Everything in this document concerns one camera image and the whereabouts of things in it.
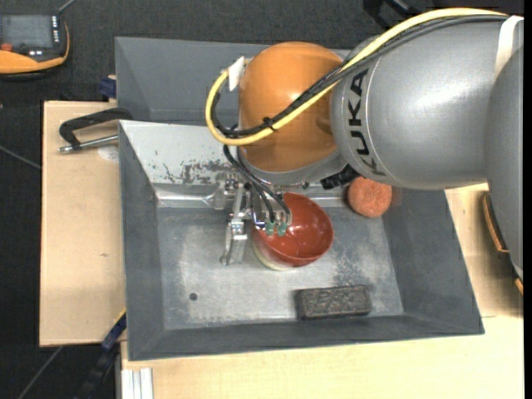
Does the pale flat board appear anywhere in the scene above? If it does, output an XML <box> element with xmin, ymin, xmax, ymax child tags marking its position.
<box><xmin>38</xmin><ymin>100</ymin><xmax>128</xmax><ymax>348</ymax></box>

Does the red bowl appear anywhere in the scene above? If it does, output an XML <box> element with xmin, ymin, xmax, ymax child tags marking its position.
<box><xmin>250</xmin><ymin>191</ymin><xmax>335</xmax><ymax>272</ymax></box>

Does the grey metal bin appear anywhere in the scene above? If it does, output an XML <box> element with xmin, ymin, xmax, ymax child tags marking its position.
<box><xmin>113</xmin><ymin>36</ymin><xmax>485</xmax><ymax>362</ymax></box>

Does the orange fuzzy ball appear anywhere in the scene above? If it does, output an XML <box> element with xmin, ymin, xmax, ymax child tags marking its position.
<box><xmin>347</xmin><ymin>175</ymin><xmax>394</xmax><ymax>219</ymax></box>

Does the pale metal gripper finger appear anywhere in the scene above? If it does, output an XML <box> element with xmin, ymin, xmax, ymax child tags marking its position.
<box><xmin>231</xmin><ymin>219</ymin><xmax>247</xmax><ymax>265</ymax></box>
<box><xmin>219</xmin><ymin>221</ymin><xmax>235</xmax><ymax>266</ymax></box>

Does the black cylinder on white bracket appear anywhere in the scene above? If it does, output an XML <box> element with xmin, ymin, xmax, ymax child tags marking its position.
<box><xmin>319</xmin><ymin>167</ymin><xmax>360</xmax><ymax>191</ymax></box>

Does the dark green flat block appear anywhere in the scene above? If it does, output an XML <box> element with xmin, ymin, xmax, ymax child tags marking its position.
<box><xmin>293</xmin><ymin>284</ymin><xmax>373</xmax><ymax>322</ymax></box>

